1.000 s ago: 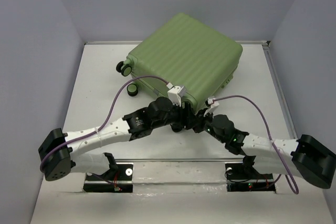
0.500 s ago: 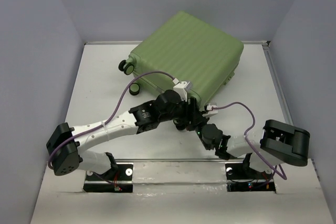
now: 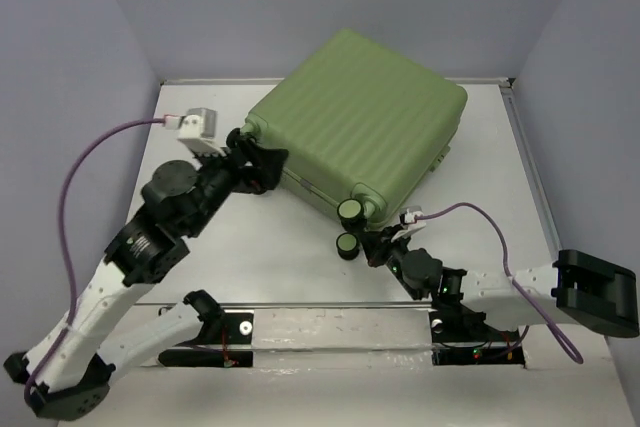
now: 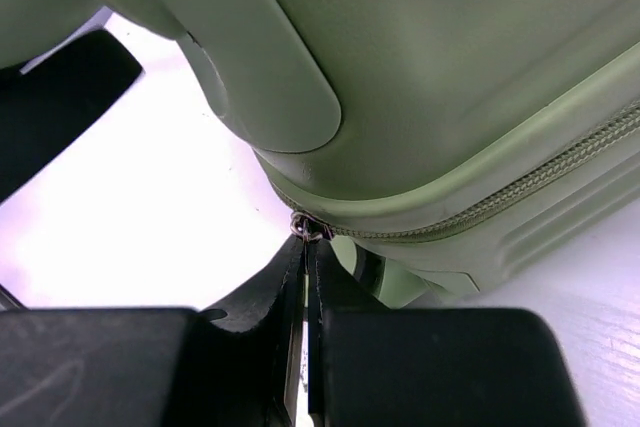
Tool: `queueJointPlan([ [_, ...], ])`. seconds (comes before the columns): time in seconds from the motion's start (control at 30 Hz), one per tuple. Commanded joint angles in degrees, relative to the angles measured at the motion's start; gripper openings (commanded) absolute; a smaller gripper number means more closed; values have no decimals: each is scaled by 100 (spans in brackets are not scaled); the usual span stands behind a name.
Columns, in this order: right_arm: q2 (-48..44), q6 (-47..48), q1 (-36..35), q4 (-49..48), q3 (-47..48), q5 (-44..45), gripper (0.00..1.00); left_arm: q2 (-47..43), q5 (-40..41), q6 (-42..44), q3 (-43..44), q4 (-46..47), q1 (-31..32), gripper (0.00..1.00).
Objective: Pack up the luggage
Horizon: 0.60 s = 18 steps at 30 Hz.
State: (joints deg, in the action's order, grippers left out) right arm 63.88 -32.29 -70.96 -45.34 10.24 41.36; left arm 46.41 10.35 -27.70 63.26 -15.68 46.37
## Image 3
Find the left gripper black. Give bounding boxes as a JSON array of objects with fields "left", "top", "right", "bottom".
[{"left": 193, "top": 136, "right": 299, "bottom": 235}]

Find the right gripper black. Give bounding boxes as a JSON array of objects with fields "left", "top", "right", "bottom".
[{"left": 357, "top": 223, "right": 422, "bottom": 300}]

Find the green hard-shell suitcase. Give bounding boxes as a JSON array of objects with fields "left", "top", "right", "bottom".
[{"left": 227, "top": 28, "right": 468, "bottom": 259}]

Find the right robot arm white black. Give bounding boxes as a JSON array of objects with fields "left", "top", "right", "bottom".
[{"left": 357, "top": 226, "right": 639, "bottom": 339}]

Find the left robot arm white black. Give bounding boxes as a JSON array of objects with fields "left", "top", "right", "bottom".
[{"left": 4, "top": 136, "right": 289, "bottom": 421}]

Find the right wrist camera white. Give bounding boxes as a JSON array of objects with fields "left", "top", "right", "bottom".
[{"left": 392, "top": 206, "right": 426, "bottom": 242}]

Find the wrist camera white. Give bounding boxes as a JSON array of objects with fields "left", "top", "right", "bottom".
[
  {"left": 163, "top": 108, "right": 226, "bottom": 158},
  {"left": 392, "top": 206, "right": 426, "bottom": 242}
]

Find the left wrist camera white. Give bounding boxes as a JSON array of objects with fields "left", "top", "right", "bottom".
[{"left": 163, "top": 108, "right": 226, "bottom": 158}]

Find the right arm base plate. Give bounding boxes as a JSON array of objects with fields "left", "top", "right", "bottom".
[{"left": 429, "top": 311, "right": 525, "bottom": 367}]

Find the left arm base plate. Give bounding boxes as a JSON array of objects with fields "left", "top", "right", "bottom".
[{"left": 156, "top": 310, "right": 254, "bottom": 369}]

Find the aluminium rail front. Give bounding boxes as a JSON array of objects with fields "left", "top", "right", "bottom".
[{"left": 134, "top": 300, "right": 431, "bottom": 310}]

